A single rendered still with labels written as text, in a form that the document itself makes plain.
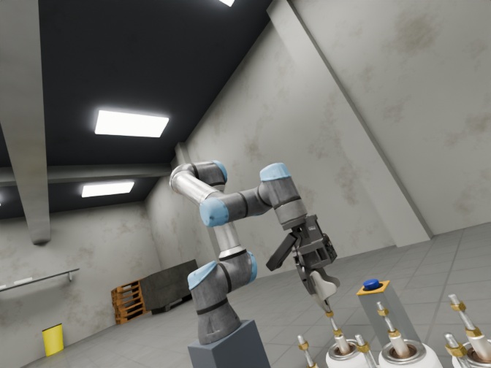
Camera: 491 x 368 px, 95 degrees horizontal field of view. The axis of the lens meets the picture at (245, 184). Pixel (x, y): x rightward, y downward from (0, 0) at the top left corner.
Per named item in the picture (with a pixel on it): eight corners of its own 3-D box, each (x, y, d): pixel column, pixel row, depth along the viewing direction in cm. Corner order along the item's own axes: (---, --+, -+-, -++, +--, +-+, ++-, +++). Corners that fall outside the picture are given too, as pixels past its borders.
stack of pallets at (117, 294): (160, 304, 707) (153, 275, 731) (169, 302, 647) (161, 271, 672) (115, 325, 622) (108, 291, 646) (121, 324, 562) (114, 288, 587)
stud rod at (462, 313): (486, 344, 34) (456, 293, 36) (484, 347, 34) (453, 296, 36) (478, 342, 35) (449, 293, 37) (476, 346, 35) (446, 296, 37)
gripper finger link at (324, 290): (345, 313, 46) (326, 268, 49) (318, 317, 49) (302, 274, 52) (348, 307, 49) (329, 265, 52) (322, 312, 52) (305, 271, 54)
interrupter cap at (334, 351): (370, 347, 47) (369, 344, 47) (343, 367, 44) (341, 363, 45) (348, 338, 54) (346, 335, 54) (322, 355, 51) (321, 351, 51)
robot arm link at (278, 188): (273, 172, 66) (290, 158, 60) (288, 207, 64) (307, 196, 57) (251, 177, 62) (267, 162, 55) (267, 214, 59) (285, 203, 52)
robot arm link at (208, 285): (191, 309, 83) (181, 273, 87) (223, 294, 90) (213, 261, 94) (200, 312, 73) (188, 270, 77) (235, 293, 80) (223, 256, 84)
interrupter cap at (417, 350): (400, 339, 46) (398, 335, 46) (437, 350, 39) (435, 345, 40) (374, 358, 44) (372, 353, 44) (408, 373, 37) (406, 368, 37)
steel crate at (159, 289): (207, 292, 521) (196, 258, 542) (158, 315, 445) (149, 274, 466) (191, 296, 584) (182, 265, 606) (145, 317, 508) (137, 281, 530)
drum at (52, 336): (64, 347, 548) (61, 323, 564) (65, 348, 524) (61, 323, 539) (44, 356, 524) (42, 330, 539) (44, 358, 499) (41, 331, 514)
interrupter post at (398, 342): (402, 348, 43) (393, 330, 44) (414, 353, 41) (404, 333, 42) (394, 355, 42) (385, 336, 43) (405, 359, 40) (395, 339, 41)
